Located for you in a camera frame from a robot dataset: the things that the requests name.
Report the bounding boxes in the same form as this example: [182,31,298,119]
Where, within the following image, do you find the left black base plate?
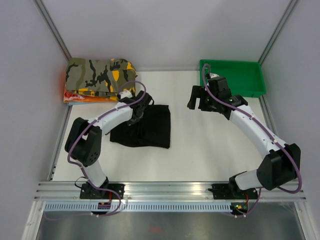
[79,183,126,200]

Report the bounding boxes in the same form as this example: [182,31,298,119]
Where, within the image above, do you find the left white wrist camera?
[117,90,134,101]

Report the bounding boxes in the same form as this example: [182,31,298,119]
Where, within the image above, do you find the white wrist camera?
[209,73,219,79]
[117,90,134,101]

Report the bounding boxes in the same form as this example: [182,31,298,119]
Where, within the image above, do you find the white slotted cable duct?
[44,201,232,213]

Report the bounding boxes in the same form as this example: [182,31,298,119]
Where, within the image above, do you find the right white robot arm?
[187,74,302,198]

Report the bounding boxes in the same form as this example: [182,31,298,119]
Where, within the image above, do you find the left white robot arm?
[64,90,153,199]

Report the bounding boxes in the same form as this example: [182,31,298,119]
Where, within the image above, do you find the orange folded trousers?
[63,90,117,104]

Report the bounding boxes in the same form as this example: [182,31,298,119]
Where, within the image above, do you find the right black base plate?
[207,183,258,200]

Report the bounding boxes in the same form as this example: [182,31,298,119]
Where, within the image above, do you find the green plastic tray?
[199,59,266,98]

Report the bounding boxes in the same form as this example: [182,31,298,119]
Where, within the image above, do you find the black trousers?
[109,104,171,149]

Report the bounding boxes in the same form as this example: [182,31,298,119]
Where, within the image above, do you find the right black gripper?
[187,85,219,112]

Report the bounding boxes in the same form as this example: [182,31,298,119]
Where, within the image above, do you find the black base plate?
[207,183,258,200]
[79,183,126,200]

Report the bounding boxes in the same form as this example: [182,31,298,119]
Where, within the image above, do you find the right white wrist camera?
[209,73,219,79]

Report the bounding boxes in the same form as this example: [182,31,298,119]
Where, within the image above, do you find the aluminium mounting rail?
[33,181,307,203]

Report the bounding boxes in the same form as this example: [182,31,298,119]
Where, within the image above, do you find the camouflage folded trousers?
[65,57,137,100]

